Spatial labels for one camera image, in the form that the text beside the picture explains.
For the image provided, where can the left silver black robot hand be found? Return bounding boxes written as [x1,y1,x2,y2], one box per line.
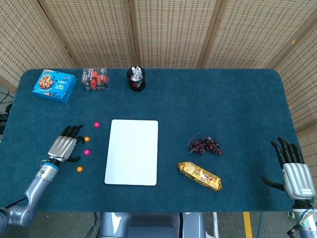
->
[47,124,85,164]

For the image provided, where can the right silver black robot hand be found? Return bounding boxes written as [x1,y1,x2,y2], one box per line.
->
[261,136,317,200]

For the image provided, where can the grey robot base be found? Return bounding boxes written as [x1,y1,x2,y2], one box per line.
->
[98,212,206,238]

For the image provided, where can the white board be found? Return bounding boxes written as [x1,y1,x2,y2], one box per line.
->
[104,119,159,186]

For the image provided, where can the blue cookie box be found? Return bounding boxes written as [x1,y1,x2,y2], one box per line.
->
[31,68,78,104]

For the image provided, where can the clear box of orange magnets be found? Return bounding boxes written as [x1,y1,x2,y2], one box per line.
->
[81,67,110,91]

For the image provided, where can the white table leg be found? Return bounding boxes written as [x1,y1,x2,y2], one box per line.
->
[212,212,220,238]

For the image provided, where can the black mesh pen holder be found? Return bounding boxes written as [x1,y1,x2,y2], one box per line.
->
[126,66,147,92]

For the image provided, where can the bunch of dark purple grapes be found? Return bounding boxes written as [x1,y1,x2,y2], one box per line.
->
[188,133,223,156]

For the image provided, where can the gold biscuit packet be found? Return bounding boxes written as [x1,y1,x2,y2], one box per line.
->
[177,161,223,191]

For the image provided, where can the crumpled silver wrapper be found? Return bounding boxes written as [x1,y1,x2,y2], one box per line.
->
[132,65,143,81]

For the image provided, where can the blue felt table cover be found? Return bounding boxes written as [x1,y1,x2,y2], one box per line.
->
[0,68,305,213]

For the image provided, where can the woven rattan folding screen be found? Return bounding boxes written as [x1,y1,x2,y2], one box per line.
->
[0,0,317,164]

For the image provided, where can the blue cable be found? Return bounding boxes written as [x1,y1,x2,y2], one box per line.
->
[256,212,264,238]

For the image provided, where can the black cables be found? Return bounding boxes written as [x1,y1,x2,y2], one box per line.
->
[0,91,16,117]

